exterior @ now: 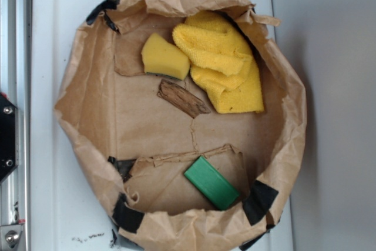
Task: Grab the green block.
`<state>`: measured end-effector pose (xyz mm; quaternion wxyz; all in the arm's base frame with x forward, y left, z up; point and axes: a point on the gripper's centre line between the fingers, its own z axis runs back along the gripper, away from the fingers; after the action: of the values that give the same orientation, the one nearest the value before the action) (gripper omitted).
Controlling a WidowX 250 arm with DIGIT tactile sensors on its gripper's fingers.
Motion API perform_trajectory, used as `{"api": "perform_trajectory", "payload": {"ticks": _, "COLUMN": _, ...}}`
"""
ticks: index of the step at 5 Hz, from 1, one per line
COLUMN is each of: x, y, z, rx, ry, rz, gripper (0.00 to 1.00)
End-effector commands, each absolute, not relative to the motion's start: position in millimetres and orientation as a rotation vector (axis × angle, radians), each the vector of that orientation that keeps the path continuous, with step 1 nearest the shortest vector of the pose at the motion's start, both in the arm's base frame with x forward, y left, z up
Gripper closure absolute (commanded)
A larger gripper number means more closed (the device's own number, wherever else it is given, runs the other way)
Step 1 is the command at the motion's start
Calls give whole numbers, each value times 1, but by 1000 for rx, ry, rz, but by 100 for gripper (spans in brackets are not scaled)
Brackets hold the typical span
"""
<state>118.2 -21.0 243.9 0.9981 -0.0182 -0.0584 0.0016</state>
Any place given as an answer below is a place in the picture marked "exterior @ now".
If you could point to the brown wood bark piece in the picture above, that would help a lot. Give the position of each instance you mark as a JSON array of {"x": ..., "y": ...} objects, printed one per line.
[{"x": 182, "y": 99}]

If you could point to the aluminium frame rail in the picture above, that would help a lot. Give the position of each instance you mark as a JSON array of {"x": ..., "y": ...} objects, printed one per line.
[{"x": 15, "y": 55}]

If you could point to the yellow microfibre cloth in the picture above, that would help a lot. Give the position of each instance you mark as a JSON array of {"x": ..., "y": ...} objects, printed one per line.
[{"x": 222, "y": 62}]

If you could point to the yellow sponge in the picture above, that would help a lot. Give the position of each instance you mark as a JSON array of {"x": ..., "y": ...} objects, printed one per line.
[{"x": 163, "y": 58}]

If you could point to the black metal bracket plate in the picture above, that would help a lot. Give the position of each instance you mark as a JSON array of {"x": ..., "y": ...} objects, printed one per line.
[{"x": 9, "y": 137}]

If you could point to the brown paper bag container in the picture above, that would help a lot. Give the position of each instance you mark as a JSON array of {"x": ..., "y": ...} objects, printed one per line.
[{"x": 134, "y": 146}]

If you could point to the green rectangular block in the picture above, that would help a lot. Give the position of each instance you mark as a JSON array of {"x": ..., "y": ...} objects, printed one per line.
[{"x": 208, "y": 181}]

